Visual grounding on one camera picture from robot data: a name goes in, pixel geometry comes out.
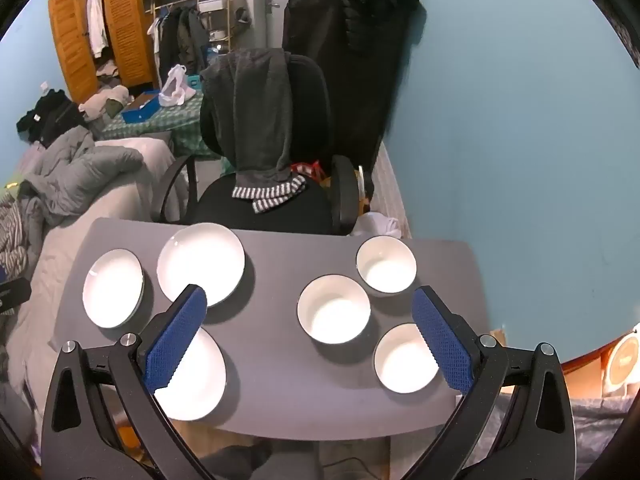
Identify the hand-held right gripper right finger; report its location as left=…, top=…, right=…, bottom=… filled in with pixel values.
left=400, top=285, right=577, bottom=480

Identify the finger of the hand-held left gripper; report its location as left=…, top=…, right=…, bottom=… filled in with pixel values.
left=0, top=279, right=32, bottom=313

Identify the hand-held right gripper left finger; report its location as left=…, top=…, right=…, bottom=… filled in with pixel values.
left=41, top=284, right=217, bottom=480

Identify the white bowl with dark rim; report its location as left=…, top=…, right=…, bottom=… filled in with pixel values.
left=355, top=236, right=418, bottom=297
left=296, top=275, right=372, bottom=345
left=373, top=322, right=443, bottom=395

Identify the white plate with dark rim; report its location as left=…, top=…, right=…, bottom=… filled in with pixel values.
left=81, top=249, right=146, bottom=331
left=150, top=327, right=228, bottom=422
left=156, top=222, right=247, bottom=308

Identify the bed with white sheet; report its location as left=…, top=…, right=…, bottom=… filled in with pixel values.
left=0, top=137, right=176, bottom=411

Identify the striped cloth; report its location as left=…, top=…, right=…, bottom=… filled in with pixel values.
left=0, top=195, right=31, bottom=281

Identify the white crumpled cloth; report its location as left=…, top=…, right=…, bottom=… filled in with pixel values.
left=352, top=211, right=402, bottom=240

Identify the grey duvet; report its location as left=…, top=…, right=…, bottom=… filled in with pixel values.
left=0, top=125, right=151, bottom=246

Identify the pale textured panel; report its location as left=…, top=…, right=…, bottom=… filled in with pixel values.
left=372, top=142, right=413, bottom=238

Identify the grey sweater with striped hem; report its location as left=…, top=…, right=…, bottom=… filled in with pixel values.
left=231, top=160, right=308, bottom=214

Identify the white fan heater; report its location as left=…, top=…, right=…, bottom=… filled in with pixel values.
left=600, top=325, right=640, bottom=401

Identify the black clothes pile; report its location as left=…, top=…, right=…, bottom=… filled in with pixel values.
left=16, top=89, right=88, bottom=148

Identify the orange yellow bag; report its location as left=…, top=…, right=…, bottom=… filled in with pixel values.
left=292, top=160, right=373, bottom=211

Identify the green checked tablecloth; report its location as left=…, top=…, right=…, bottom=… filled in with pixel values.
left=95, top=87, right=231, bottom=161

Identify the beige clothes pile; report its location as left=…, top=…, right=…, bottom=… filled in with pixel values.
left=77, top=85, right=133, bottom=121

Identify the blue flat box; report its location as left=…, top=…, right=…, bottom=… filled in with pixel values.
left=121, top=91, right=163, bottom=123

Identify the dark grey hoodie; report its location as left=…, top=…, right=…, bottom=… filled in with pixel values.
left=200, top=49, right=296, bottom=188

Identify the white plastic bag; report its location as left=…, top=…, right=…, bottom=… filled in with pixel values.
left=159, top=65, right=197, bottom=107

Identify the black office chair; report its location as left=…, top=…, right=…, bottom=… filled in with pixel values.
left=150, top=49, right=361, bottom=236

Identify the black garment cover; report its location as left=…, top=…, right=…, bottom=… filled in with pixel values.
left=281, top=0, right=416, bottom=176

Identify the white shirt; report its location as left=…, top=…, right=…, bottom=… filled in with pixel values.
left=86, top=0, right=109, bottom=59

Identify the wooden louvred wardrobe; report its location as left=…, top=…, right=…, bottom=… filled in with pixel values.
left=47, top=0, right=163, bottom=106

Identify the clothes rack with dark clothes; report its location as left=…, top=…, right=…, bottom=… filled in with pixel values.
left=147, top=2, right=211, bottom=86

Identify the white door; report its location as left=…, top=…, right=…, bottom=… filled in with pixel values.
left=252, top=0, right=287, bottom=53

